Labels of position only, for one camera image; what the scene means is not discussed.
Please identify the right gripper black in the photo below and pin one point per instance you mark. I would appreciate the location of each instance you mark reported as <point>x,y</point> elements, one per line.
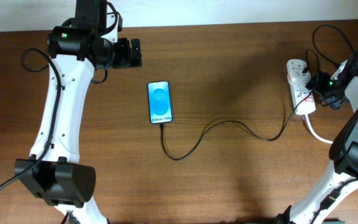
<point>333,101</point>

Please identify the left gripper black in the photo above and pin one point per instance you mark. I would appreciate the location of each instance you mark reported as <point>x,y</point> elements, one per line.
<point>125,60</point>

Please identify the blue Galaxy smartphone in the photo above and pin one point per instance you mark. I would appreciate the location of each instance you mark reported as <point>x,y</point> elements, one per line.
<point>160,107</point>

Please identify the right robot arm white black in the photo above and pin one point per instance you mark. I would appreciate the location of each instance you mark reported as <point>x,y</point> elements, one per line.
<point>341,176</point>

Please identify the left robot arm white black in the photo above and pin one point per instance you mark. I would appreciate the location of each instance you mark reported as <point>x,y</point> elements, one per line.
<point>80,46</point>

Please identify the white USB charger adapter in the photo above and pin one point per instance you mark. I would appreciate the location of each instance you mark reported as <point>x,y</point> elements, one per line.
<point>298,75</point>

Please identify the white power strip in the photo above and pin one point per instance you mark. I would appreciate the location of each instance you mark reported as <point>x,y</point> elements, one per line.
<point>303,100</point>

